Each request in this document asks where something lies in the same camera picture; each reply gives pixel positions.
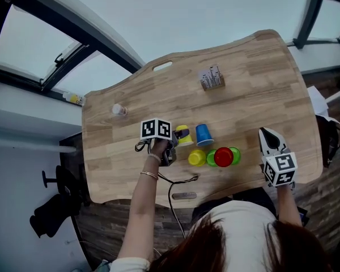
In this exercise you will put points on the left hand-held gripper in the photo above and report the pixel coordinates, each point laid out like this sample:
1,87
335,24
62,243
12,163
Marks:
156,129

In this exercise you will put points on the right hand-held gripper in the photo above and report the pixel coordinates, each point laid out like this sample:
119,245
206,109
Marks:
280,169

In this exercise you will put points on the yellow paper cup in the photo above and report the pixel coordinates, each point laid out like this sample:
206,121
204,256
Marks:
197,157
187,141

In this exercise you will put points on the blue paper cup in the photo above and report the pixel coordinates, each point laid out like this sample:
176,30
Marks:
204,135

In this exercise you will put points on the green paper cup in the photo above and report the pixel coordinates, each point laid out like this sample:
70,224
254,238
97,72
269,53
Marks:
210,158
236,155

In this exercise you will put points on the red paper cup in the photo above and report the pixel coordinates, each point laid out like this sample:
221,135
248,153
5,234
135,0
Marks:
224,157

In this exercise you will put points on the person's left forearm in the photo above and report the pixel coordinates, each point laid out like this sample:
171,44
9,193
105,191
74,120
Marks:
141,208

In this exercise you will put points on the person's right forearm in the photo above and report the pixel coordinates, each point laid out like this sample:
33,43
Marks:
289,205

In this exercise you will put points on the person's left hand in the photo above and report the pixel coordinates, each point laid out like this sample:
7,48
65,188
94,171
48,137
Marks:
158,147

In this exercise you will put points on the thin gold bangle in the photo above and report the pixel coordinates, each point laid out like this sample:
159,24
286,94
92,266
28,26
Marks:
149,175

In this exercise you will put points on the brown bag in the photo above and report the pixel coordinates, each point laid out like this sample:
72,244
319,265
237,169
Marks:
328,140

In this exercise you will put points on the person's black trousers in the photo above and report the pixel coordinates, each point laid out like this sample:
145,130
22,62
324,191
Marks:
243,197

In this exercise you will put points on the wooden card holder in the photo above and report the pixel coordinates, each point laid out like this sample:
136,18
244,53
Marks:
215,85

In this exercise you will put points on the grey pen holder block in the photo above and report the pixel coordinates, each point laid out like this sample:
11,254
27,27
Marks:
209,74

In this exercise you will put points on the small white jar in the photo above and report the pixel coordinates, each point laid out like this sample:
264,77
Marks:
119,110

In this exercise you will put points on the black device blue screen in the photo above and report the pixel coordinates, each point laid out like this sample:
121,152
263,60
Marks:
303,216

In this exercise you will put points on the person's white shirt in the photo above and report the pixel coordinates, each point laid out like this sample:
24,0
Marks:
238,231

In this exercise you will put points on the clear bottle yellow label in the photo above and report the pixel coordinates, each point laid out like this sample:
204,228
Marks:
75,98

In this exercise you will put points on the black-framed window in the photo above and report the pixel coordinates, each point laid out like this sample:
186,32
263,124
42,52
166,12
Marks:
326,18
31,44

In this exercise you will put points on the black office chair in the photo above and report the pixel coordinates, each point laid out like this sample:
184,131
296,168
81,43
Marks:
59,203

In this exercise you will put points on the white wall pipe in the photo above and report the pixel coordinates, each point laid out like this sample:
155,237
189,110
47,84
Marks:
31,146

